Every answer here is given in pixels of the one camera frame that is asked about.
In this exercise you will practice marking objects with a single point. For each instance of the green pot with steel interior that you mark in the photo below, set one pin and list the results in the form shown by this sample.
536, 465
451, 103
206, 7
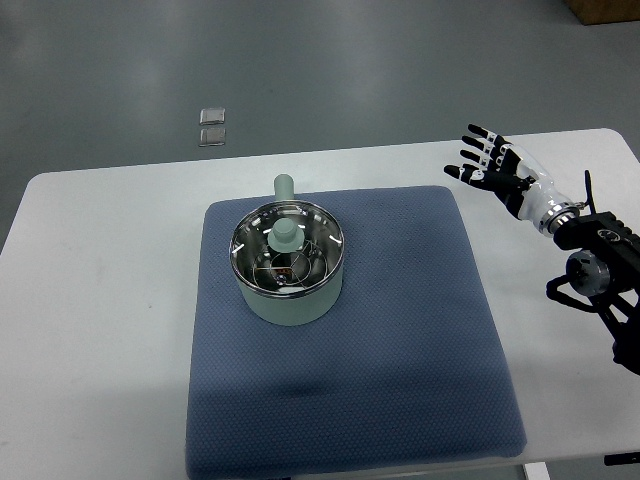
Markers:
298, 311

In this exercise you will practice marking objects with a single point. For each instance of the upper metal floor plate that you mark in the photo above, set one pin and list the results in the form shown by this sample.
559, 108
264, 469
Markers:
212, 116

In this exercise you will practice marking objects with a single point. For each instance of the glass lid with green knob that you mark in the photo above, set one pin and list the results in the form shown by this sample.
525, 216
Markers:
284, 226

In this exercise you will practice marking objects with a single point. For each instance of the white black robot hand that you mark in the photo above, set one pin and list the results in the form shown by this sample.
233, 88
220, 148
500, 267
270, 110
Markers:
528, 192

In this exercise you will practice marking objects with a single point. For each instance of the blue quilted mat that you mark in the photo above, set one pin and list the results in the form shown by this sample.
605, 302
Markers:
406, 367

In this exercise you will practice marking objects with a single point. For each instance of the wire steaming rack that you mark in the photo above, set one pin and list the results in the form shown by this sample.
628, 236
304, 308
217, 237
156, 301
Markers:
301, 269

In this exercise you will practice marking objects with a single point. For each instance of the brown cardboard box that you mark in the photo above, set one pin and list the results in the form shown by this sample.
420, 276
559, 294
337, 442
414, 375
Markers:
597, 12

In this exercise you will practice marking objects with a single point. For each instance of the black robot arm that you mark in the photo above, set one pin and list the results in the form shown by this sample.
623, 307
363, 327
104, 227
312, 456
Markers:
604, 265

